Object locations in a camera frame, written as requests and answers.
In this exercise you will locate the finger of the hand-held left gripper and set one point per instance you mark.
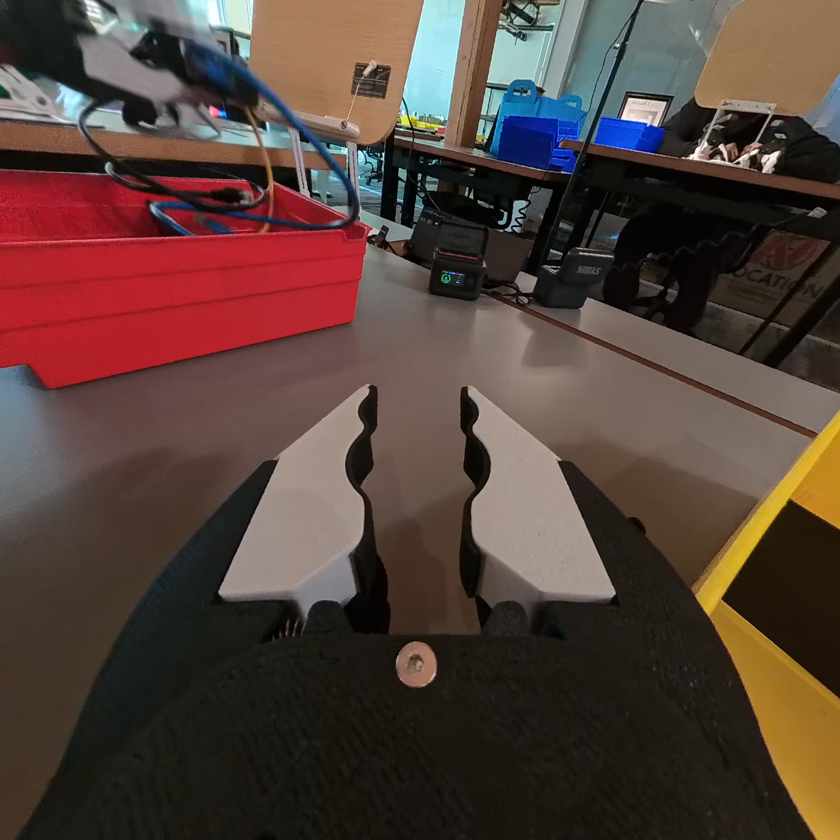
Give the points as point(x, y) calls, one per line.
point(111, 72)
point(151, 14)

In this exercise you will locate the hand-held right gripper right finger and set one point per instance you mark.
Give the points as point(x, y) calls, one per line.
point(538, 525)

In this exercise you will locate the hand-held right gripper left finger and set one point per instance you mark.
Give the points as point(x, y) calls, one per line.
point(295, 525)

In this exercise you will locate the black ethernet splitter adapter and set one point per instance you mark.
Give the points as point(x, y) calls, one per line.
point(164, 59)

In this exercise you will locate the red plastic bin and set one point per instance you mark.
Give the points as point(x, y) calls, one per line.
point(164, 295)

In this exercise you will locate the yellow plastic bin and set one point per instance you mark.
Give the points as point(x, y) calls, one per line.
point(787, 754)

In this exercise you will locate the dark grey battery charger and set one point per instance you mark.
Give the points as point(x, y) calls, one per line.
point(571, 282)

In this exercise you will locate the black portable power station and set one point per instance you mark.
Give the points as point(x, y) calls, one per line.
point(459, 275)

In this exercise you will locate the row of yellow bins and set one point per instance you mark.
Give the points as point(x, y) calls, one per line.
point(426, 121)

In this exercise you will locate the long brown desk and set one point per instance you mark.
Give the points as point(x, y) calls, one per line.
point(459, 148)

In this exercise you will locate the cardboard box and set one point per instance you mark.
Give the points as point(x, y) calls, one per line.
point(781, 275)

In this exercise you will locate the black light stand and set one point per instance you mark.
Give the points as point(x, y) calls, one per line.
point(577, 177)

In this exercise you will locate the stack of blue bins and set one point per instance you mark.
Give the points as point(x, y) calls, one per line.
point(531, 141)

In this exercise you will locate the blue tote bag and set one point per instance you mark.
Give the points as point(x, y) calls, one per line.
point(538, 98)

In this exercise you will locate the blue plastic bin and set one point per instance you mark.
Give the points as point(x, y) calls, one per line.
point(630, 134)

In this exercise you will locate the wooden post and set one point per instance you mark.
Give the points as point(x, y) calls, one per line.
point(472, 72)

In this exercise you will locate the brown desk with black frame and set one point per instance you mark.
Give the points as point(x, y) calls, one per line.
point(722, 172)

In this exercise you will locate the black picture frame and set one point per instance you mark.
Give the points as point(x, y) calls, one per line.
point(646, 108)

